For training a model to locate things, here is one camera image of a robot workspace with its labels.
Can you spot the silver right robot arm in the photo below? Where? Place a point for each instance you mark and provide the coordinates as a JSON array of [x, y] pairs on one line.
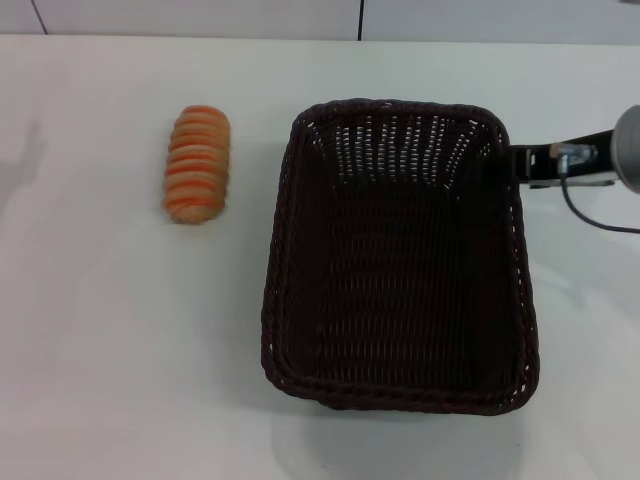
[[629, 150]]

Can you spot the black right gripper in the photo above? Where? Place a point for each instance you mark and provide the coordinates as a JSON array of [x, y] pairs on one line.
[[545, 167]]

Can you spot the orange striped bread loaf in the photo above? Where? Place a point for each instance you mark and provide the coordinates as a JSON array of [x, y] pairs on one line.
[[196, 165]]

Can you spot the dark brown wicker basket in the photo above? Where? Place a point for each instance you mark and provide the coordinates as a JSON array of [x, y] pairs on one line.
[[400, 280]]

